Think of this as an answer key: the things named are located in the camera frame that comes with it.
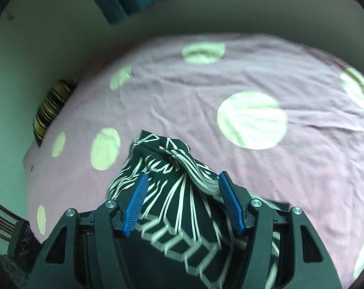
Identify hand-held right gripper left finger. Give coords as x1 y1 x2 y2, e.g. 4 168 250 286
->
30 173 149 289

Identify dark knit cloth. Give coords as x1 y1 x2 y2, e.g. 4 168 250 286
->
0 253 32 279

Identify black white line-patterned garment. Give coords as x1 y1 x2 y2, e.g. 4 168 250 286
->
105 130 282 289

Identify striped pillow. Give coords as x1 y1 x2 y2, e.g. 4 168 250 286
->
33 80 78 148

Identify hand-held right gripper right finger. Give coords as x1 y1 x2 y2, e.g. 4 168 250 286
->
218 171 342 289

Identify pink bedsheet with pale dots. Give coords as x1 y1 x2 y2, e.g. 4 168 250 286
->
22 33 364 287

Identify dark striped object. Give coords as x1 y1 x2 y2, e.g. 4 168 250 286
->
0 197 18 241

